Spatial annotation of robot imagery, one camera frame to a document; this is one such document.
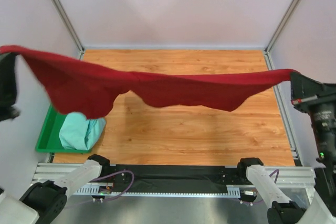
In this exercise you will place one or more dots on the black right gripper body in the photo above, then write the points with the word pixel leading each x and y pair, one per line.
pixel 312 98

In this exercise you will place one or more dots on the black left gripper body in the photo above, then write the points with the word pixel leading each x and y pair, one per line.
pixel 8 96

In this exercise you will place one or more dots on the dark red t-shirt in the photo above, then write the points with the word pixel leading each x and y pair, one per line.
pixel 77 86

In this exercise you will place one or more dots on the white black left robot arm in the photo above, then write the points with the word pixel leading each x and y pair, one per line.
pixel 42 202

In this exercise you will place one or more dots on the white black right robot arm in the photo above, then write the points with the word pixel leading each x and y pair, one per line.
pixel 319 182

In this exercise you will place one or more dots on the green plastic tray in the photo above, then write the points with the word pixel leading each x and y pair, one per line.
pixel 48 140

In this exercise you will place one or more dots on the light teal t-shirt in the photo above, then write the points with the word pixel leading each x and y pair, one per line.
pixel 79 133

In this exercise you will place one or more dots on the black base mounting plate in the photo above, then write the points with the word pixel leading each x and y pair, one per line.
pixel 169 179

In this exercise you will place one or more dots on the right aluminium corner post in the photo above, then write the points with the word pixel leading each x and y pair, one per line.
pixel 283 22

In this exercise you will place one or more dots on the aluminium corner post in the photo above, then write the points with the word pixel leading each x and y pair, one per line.
pixel 283 22
pixel 69 26

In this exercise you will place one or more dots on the aluminium frame rail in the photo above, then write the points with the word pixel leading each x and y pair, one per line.
pixel 52 171

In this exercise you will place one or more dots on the left aluminium corner post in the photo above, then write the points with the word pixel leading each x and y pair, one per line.
pixel 69 26

